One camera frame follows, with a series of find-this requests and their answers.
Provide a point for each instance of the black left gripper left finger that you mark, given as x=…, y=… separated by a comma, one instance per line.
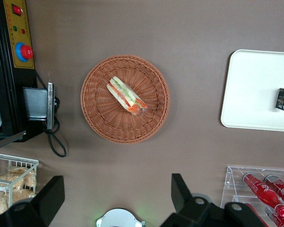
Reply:
x=40, y=201

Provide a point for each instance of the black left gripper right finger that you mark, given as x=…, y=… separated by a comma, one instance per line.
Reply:
x=187, y=203

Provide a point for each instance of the triangle sandwich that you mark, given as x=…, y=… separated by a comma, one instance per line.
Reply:
x=126, y=95

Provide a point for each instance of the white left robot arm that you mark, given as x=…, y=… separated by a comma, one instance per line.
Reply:
x=119, y=218

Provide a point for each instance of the round brown wicker basket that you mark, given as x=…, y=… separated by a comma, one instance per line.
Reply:
x=146, y=123

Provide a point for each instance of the beige plastic serving tray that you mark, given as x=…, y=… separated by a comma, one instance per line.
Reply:
x=253, y=94

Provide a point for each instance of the clear acrylic bottle rack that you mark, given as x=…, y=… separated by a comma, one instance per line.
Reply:
x=236, y=179

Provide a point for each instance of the black sealing machine yellow panel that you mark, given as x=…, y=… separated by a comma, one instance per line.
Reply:
x=11, y=94

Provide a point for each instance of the red emergency stop button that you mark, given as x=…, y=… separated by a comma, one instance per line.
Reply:
x=26, y=52

